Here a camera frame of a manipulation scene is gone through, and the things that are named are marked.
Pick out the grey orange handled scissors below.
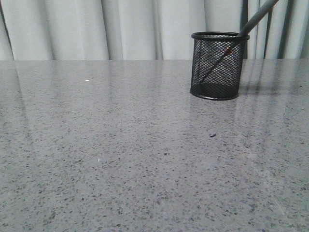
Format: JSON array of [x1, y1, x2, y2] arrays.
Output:
[[199, 0, 278, 84]]

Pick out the pale grey curtain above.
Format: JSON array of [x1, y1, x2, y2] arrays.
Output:
[[0, 0, 309, 61]]

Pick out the black mesh pen bucket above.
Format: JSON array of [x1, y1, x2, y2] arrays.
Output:
[[190, 31, 250, 101]]

